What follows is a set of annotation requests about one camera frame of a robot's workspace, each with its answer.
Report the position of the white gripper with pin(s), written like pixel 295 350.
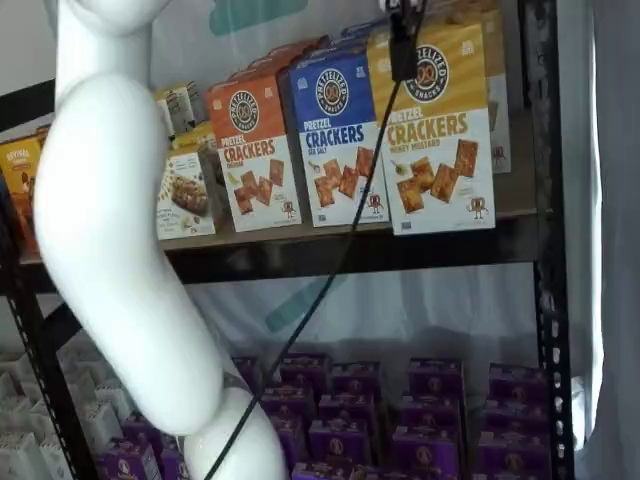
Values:
pixel 407 5

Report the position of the teal tape strip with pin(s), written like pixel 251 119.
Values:
pixel 285 316

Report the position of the white granola bar box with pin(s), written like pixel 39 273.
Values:
pixel 185 200

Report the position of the orange cheddar cracker box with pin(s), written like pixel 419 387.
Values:
pixel 250 165
pixel 280 57

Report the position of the grey curtain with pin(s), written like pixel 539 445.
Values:
pixel 610 250

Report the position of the yellow honey mustard cracker box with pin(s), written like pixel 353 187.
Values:
pixel 500 100
pixel 440 150

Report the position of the orange snack box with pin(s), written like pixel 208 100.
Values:
pixel 20 170

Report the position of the purple snack box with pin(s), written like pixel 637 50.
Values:
pixel 247 370
pixel 335 472
pixel 517 382
pixel 175 465
pixel 142 429
pixel 295 440
pixel 357 379
pixel 347 410
pixel 340 442
pixel 425 450
pixel 510 455
pixel 515 415
pixel 435 375
pixel 430 412
pixel 305 370
pixel 127 462
pixel 292 400

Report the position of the blue sea salt cracker box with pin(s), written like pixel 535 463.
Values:
pixel 330 175
pixel 345 45

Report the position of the black metal shelf rack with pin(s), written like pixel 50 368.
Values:
pixel 350 255

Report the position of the yellow-lidded snack box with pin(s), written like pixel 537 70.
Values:
pixel 170 112
pixel 197 102

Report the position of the white carton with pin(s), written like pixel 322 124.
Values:
pixel 17 457
pixel 47 425
pixel 110 415

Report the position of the white plastic backdrop sheet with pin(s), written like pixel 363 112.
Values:
pixel 425 310

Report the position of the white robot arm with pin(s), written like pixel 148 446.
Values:
pixel 100 200

